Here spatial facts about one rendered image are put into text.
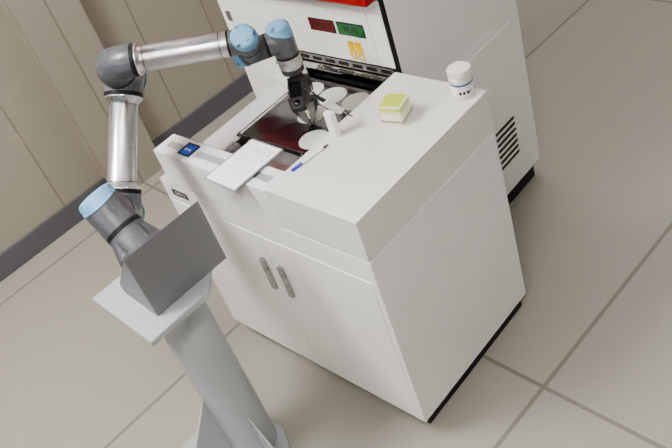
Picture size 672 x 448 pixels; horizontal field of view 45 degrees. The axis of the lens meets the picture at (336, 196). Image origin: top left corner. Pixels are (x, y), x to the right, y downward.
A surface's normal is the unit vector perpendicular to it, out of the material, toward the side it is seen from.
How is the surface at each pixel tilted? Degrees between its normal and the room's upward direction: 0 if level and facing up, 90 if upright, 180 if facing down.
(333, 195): 0
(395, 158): 0
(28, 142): 90
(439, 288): 90
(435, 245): 90
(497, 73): 90
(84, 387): 0
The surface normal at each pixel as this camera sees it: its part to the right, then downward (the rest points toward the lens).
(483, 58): 0.73, 0.25
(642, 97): -0.27, -0.75
